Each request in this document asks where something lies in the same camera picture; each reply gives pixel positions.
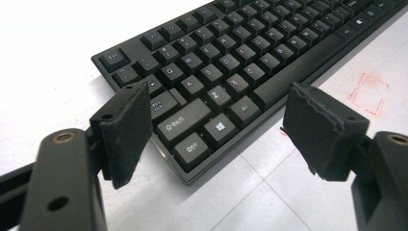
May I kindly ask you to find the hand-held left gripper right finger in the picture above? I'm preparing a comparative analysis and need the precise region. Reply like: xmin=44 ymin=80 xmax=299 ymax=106
xmin=281 ymin=81 xmax=370 ymax=183

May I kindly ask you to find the white table board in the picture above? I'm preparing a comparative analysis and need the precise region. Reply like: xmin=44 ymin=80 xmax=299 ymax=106
xmin=0 ymin=0 xmax=408 ymax=231

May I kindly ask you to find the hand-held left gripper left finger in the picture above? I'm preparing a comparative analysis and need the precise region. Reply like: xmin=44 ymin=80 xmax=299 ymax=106
xmin=89 ymin=81 xmax=155 ymax=191

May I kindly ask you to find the black computer keyboard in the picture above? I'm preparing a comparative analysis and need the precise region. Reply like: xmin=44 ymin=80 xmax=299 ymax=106
xmin=90 ymin=0 xmax=408 ymax=188

